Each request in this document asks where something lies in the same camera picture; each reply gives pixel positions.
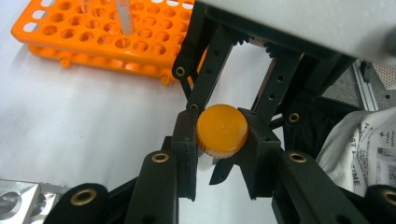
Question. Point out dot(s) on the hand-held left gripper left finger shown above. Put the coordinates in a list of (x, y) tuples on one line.
[(155, 186)]

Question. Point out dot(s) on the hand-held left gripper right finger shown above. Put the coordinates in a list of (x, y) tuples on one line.
[(295, 186)]

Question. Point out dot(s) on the orange plastic test tube rack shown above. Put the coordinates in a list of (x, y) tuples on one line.
[(81, 46)]

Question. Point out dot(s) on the silver metal test tube rack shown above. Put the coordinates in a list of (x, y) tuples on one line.
[(18, 193)]

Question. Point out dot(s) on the clear test tube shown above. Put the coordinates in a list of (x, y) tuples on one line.
[(85, 5)]

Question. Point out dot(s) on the white printed shirt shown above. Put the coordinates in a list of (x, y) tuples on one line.
[(358, 140)]

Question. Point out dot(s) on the perforated metal panel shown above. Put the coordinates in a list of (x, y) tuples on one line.
[(386, 76)]

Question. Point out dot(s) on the aluminium floor rail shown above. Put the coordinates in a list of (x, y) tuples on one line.
[(362, 90)]

